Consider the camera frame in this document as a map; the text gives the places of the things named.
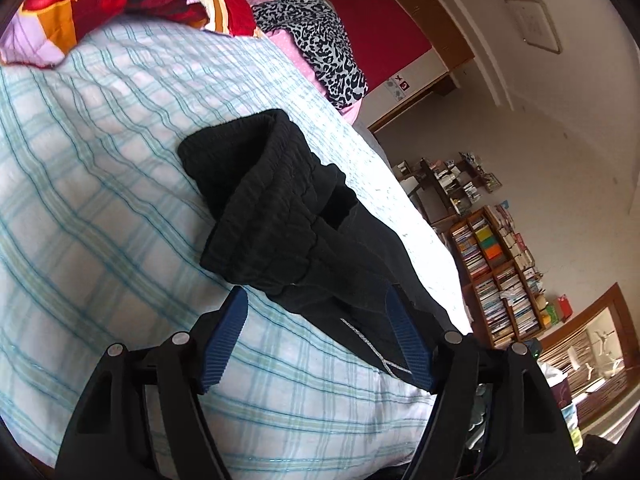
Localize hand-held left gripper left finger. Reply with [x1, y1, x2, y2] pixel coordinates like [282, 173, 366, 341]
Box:
[54, 286, 249, 480]

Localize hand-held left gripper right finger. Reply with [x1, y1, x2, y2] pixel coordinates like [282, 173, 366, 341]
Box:
[382, 287, 583, 480]

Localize black pants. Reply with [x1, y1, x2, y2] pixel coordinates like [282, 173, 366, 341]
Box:
[177, 108, 473, 378]

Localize rows of shelved books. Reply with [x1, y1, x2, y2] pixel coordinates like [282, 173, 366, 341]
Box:
[450, 205, 548, 346]

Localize wooden bookcase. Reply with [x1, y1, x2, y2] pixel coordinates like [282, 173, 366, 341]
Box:
[447, 202, 551, 348]

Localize wooden desk with shelves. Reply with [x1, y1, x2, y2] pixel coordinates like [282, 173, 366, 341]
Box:
[392, 152, 501, 226]

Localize bed with checked sheet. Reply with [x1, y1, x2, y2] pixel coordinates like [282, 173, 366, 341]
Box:
[0, 15, 473, 476]

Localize pink pillow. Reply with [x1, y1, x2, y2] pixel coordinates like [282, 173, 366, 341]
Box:
[245, 0, 371, 126]

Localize leopard print cloth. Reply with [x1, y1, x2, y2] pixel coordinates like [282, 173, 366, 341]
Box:
[250, 0, 370, 110]

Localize square ceiling light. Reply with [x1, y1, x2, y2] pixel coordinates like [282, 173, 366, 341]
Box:
[505, 0, 563, 54]

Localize wide wooden door frame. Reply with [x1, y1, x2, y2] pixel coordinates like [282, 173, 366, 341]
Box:
[537, 282, 640, 441]

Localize red wall panel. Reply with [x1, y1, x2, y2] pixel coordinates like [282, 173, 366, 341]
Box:
[310, 0, 433, 91]

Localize brown slatted wall panel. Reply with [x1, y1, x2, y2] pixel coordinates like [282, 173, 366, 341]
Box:
[357, 0, 476, 68]

